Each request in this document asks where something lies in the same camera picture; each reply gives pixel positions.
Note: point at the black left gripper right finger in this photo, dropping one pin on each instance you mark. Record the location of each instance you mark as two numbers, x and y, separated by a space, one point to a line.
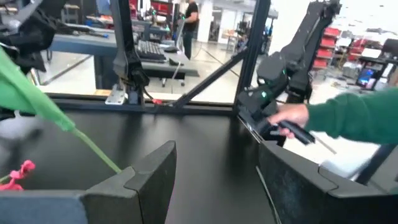
298 193

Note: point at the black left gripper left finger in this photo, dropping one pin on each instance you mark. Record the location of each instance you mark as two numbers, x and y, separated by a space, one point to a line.
136 199

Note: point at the red flower spray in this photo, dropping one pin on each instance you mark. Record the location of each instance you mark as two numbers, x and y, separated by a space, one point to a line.
23 168

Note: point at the white tulip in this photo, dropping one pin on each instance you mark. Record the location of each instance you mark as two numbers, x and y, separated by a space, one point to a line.
18 90

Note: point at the person's forearm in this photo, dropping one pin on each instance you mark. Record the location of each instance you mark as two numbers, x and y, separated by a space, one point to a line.
351 115

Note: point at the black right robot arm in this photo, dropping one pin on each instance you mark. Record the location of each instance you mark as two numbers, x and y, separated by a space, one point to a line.
311 31

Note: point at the person's hand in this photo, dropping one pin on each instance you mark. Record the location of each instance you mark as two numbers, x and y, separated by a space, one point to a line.
290 115

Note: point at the black handheld tool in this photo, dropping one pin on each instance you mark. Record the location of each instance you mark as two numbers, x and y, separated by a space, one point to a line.
298 133

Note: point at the black desk gadget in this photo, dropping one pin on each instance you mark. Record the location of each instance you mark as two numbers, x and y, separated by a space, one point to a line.
175 61

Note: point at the red storage bin shelf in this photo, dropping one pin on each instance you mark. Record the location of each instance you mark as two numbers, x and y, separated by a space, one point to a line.
326 46

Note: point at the black computer mouse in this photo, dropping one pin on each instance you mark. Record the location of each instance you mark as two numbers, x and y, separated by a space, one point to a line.
171 49

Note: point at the person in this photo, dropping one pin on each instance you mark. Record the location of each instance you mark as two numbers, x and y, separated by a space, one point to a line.
190 18

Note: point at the lit computer monitor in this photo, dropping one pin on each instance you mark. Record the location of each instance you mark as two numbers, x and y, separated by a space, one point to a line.
366 77

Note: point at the black keyboard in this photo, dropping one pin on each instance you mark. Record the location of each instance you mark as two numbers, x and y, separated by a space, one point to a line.
150 49

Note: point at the grey-blue desk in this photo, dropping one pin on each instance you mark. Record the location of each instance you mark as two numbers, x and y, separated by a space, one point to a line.
81 43

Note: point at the black diagonal frame strut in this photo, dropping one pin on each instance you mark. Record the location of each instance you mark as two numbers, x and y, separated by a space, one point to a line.
211 80

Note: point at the black frame corner post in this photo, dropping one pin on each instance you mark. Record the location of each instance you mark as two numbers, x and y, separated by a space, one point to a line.
253 46

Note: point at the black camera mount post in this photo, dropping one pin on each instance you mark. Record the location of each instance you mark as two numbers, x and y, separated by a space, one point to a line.
124 46

